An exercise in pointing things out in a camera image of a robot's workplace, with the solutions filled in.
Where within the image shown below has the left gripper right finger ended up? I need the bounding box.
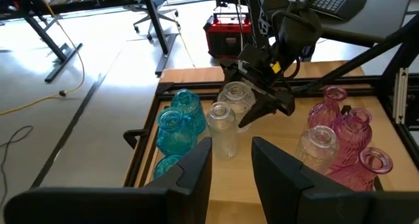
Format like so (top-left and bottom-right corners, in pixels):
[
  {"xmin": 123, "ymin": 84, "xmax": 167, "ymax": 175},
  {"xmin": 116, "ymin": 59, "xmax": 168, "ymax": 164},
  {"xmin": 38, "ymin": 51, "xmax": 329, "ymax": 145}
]
[{"xmin": 250, "ymin": 136, "xmax": 419, "ymax": 224}]

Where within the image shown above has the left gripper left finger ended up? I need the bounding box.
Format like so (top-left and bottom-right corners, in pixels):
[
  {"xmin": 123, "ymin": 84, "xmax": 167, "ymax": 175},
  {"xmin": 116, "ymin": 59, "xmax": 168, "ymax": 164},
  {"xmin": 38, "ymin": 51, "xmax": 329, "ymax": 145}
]
[{"xmin": 2, "ymin": 136, "xmax": 213, "ymax": 224}]

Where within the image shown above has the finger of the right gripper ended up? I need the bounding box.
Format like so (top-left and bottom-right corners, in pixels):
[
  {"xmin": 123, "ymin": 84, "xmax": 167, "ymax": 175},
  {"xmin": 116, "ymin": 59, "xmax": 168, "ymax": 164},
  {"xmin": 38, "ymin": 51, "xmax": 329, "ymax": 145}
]
[{"xmin": 237, "ymin": 98, "xmax": 285, "ymax": 129}]

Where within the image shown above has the clear swirl glass vase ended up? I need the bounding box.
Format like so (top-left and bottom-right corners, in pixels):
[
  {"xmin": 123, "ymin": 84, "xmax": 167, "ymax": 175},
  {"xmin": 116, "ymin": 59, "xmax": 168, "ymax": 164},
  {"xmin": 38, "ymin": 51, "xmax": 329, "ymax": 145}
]
[{"xmin": 217, "ymin": 81, "xmax": 257, "ymax": 133}]

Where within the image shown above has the clear ribbed glass vase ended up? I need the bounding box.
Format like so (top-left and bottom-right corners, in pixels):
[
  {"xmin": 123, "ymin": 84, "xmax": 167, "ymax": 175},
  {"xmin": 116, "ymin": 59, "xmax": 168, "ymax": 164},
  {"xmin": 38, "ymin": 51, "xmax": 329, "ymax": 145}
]
[{"xmin": 205, "ymin": 101, "xmax": 239, "ymax": 160}]

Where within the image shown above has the pink flared-mouth glass vase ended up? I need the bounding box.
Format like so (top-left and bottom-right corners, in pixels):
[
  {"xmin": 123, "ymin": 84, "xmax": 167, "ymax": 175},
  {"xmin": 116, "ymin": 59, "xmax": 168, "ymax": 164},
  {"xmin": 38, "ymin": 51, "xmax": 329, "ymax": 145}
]
[{"xmin": 325, "ymin": 147, "xmax": 393, "ymax": 193}]

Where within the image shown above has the small teal bottle vase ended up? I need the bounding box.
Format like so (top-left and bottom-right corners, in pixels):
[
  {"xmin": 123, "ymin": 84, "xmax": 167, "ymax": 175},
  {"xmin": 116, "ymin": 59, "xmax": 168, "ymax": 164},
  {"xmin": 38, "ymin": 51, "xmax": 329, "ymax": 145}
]
[{"xmin": 153, "ymin": 154, "xmax": 184, "ymax": 181}]

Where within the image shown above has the clear diamond-pattern jar vase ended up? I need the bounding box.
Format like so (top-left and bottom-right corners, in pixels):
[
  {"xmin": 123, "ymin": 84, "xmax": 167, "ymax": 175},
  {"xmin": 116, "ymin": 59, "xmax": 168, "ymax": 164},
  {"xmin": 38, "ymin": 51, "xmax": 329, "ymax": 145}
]
[{"xmin": 295, "ymin": 124, "xmax": 340, "ymax": 176}]

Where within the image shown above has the round pink swirl vase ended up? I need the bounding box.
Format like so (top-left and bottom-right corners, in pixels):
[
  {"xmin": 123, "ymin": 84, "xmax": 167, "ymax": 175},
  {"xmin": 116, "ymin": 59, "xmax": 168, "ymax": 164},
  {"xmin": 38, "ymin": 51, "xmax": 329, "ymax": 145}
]
[{"xmin": 307, "ymin": 85, "xmax": 348, "ymax": 128}]

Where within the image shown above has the teal round glass vase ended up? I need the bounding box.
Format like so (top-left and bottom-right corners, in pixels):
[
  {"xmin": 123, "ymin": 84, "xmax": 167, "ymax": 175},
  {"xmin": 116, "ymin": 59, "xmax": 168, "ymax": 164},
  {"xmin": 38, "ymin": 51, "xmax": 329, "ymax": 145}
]
[{"xmin": 170, "ymin": 88, "xmax": 208, "ymax": 135}]

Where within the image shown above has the tall pink glass vase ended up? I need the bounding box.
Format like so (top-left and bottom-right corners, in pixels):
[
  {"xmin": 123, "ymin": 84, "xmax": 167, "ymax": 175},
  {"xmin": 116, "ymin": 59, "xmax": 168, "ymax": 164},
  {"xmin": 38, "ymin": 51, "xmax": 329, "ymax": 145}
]
[{"xmin": 327, "ymin": 107, "xmax": 373, "ymax": 172}]

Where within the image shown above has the teal square glass vase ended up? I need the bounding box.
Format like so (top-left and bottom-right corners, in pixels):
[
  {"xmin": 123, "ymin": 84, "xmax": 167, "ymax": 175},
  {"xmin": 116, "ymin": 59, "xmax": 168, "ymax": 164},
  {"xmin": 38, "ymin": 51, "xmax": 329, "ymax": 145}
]
[{"xmin": 155, "ymin": 106, "xmax": 197, "ymax": 157}]

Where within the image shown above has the red black toolbox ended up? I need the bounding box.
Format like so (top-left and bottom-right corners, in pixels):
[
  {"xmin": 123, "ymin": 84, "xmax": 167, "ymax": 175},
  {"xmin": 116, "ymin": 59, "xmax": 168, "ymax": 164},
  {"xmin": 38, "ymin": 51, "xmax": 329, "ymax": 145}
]
[{"xmin": 202, "ymin": 12, "xmax": 253, "ymax": 60}]

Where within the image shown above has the black keyboard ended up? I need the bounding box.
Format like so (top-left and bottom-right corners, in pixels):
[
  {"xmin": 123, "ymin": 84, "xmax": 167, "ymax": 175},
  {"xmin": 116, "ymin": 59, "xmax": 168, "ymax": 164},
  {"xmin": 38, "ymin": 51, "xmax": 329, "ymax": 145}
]
[{"xmin": 307, "ymin": 0, "xmax": 373, "ymax": 22}]

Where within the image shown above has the silver aluminium extrusion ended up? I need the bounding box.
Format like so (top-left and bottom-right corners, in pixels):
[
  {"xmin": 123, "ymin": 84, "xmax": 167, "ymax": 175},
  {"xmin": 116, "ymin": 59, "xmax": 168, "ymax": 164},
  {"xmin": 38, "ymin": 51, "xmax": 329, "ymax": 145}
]
[{"xmin": 392, "ymin": 67, "xmax": 410, "ymax": 125}]

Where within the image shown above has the grey desk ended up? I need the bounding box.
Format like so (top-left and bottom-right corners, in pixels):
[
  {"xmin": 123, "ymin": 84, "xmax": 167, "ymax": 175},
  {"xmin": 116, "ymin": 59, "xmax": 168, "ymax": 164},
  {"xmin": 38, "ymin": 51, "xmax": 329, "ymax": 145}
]
[{"xmin": 314, "ymin": 0, "xmax": 419, "ymax": 48}]

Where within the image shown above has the black workbench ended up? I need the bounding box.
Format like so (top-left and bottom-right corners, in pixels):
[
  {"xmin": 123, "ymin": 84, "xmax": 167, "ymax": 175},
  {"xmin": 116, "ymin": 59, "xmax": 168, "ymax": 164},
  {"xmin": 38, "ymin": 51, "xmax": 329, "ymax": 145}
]
[{"xmin": 0, "ymin": 0, "xmax": 179, "ymax": 84}]

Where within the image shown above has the wooden shelf black frame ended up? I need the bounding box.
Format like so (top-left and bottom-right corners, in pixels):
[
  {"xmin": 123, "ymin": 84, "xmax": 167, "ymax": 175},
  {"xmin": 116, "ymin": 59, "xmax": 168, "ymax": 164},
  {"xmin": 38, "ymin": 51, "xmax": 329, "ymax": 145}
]
[{"xmin": 122, "ymin": 81, "xmax": 419, "ymax": 224}]

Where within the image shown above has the black table frame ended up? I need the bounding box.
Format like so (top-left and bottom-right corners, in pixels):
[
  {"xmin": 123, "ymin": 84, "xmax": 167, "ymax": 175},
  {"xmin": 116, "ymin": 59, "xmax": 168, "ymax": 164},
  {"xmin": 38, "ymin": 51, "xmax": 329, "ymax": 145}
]
[{"xmin": 291, "ymin": 14, "xmax": 419, "ymax": 172}]

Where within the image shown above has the yellow floor cable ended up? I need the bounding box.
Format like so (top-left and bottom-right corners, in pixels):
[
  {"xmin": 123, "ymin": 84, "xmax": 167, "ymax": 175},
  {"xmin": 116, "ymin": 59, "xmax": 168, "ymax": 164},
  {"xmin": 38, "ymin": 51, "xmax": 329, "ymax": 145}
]
[{"xmin": 0, "ymin": 1, "xmax": 86, "ymax": 117}]

